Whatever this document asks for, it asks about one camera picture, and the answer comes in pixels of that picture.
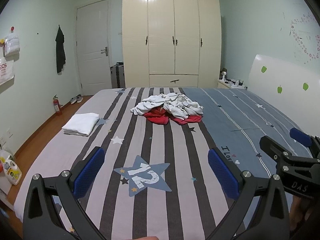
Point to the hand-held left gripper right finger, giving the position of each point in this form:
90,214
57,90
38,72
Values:
222,175

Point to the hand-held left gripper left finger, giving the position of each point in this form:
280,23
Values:
90,172

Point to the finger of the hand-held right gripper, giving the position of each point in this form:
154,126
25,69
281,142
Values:
301,136
275,147

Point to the white polo shirt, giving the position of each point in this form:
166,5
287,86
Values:
175,102

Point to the person's right hand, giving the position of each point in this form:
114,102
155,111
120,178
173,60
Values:
302,212

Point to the person's left hand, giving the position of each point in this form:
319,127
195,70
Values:
148,238

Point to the folded white garment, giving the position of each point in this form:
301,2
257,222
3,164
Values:
80,123

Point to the green apple sticker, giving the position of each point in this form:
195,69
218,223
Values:
305,86
263,69
279,89

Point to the striped star-print bed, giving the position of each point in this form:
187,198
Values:
150,142

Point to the white headboard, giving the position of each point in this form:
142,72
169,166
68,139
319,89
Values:
280,72

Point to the grey shoe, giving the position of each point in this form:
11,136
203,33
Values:
73,100
79,98

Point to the red fire extinguisher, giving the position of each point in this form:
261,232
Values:
57,106

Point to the yellow-label detergent bottle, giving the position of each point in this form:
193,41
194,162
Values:
12,172

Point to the white nightstand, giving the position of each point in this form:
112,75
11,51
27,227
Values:
225,84

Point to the red garment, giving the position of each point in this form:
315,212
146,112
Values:
157,117

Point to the black trunk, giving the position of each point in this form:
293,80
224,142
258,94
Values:
117,76

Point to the black hanging garment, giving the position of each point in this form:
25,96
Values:
60,50

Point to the white door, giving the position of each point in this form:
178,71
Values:
92,42

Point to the red-print plastic bag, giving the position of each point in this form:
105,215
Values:
6,72

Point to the cream wardrobe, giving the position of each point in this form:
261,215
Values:
185,30

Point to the white plastic bag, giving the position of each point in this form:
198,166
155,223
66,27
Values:
12,43

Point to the white wall outlet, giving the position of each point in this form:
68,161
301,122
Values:
9,133

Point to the pink flower wall decal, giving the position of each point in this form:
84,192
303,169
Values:
296,38

